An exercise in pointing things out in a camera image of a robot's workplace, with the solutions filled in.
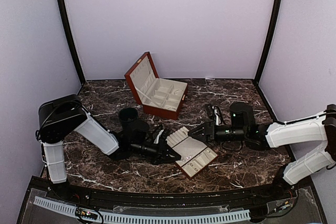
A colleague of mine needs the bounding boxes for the dark green cup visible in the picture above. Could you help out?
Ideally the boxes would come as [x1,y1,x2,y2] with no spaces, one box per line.
[118,108,139,129]

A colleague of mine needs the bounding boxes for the right black frame post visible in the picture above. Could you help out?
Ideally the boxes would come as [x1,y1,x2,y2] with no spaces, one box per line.
[254,0,281,86]

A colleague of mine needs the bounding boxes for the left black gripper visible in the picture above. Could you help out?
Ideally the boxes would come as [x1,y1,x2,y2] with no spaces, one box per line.
[131,139,181,165]

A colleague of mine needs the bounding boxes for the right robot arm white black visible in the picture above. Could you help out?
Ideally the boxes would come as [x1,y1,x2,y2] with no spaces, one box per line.
[188,102,335,200]

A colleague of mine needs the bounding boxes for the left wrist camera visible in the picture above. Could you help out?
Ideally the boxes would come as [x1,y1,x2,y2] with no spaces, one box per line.
[151,124,170,145]

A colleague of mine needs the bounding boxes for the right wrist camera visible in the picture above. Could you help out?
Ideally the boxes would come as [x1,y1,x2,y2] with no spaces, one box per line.
[205,103,225,125]

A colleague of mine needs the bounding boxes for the black frame post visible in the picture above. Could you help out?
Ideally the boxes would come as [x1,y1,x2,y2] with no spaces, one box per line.
[57,0,86,85]
[254,0,281,86]

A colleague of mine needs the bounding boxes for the red jewelry tray cream insert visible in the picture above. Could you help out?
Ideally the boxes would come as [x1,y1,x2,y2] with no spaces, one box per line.
[166,127,218,179]

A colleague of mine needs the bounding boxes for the black front table rail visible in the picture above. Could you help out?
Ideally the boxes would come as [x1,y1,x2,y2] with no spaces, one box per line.
[31,175,313,209]

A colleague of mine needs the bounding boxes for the red wooden jewelry box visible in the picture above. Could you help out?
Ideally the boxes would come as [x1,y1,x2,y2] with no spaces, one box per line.
[124,52,188,120]

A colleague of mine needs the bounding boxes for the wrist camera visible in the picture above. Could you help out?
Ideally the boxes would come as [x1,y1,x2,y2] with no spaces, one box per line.
[205,103,225,125]
[151,124,170,145]

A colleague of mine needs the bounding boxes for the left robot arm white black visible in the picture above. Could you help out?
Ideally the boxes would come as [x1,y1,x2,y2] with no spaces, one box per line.
[35,94,181,201]

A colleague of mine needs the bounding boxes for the white slotted cable duct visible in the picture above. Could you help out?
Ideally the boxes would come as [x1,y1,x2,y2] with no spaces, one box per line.
[33,196,250,223]

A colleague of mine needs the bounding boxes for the left black frame post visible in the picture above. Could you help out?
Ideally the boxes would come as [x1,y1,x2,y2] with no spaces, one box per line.
[57,0,86,85]

